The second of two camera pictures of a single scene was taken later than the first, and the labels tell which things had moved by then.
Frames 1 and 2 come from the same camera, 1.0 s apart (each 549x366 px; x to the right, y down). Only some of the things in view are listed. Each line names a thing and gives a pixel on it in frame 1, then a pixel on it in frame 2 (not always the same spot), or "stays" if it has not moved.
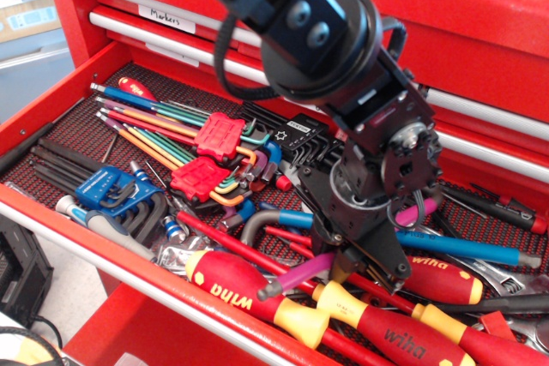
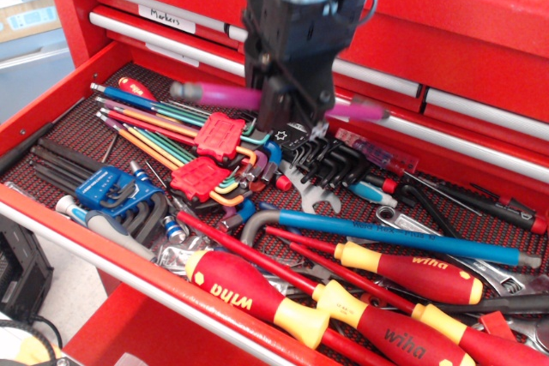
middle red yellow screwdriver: x=430 y=342 stays
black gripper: x=351 y=201 -> x=297 y=19
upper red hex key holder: x=220 y=135 stays
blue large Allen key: x=448 y=245 stays
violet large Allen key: x=401 y=218 -> x=251 y=98
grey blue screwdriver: x=102 y=224 stays
